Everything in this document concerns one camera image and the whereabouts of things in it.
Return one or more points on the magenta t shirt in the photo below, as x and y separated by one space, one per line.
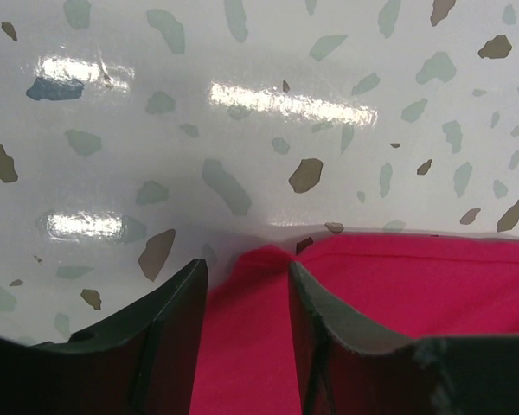
420 286

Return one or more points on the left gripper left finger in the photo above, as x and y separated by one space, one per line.
140 360

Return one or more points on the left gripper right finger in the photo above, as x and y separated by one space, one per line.
347 363

